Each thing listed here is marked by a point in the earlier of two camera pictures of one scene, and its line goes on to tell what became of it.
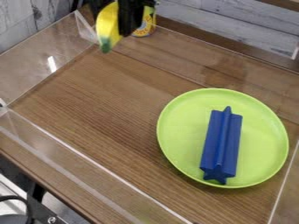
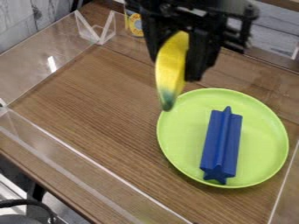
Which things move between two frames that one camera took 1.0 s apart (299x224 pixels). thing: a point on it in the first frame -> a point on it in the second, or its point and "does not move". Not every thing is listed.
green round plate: x=184 y=129 does not move
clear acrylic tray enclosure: x=82 y=112 does not move
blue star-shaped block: x=220 y=156 does not move
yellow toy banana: x=107 y=26 -> x=172 y=67
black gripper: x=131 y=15 -> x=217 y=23
